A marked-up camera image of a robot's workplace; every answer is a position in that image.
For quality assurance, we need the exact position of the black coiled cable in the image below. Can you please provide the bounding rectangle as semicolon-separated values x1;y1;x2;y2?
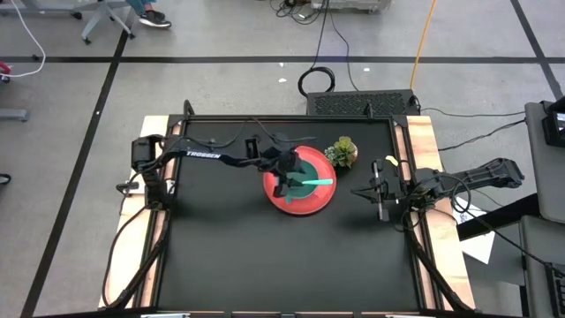
298;0;336;98

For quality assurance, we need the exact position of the black computer tower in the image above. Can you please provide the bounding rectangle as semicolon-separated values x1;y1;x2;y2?
306;89;420;117

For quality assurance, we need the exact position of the teal bowl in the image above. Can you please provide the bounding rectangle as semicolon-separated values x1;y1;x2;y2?
286;159;320;199

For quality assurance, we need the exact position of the black metal frame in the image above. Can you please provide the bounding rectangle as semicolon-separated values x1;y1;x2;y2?
99;99;476;318

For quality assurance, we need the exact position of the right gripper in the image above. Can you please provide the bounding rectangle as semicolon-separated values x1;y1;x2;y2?
350;159;414;223

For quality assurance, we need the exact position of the yellow cable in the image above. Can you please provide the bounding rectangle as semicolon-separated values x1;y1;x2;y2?
409;0;438;91

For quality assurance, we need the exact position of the light wooden side board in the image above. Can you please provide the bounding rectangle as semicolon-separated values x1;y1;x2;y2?
97;115;183;309
395;115;477;310

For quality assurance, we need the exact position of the black beam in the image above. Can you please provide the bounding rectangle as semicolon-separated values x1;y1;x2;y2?
456;193;540;242

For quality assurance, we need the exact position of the person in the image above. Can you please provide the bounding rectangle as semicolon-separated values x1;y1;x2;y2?
125;0;173;30

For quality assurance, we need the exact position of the grey box device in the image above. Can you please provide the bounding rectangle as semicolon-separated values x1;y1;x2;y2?
311;0;393;12

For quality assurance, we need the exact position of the white paper sheet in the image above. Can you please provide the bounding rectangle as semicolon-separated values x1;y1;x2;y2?
452;198;496;265

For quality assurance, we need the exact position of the grey cabinet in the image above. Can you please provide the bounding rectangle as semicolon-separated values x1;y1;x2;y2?
524;101;565;224
518;215;565;318

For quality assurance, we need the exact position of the grey office chair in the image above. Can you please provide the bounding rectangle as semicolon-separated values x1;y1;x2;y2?
80;0;138;46

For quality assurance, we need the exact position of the white cable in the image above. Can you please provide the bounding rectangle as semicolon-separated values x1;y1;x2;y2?
0;0;48;80

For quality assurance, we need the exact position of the black screen device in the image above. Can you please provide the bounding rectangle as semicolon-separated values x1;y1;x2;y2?
541;97;565;149

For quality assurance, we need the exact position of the black floor cable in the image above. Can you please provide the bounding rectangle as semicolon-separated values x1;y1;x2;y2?
438;118;527;153
418;107;527;119

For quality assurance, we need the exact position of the orange round plate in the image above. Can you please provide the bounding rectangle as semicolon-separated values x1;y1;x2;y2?
263;145;337;216

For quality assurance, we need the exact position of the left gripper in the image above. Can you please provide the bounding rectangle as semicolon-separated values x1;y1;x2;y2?
264;148;306;199

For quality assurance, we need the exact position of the small potted succulent plant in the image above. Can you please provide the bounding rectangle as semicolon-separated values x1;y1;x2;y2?
324;135;359;170

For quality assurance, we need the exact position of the thin black cable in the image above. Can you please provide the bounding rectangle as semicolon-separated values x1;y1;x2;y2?
328;12;359;93

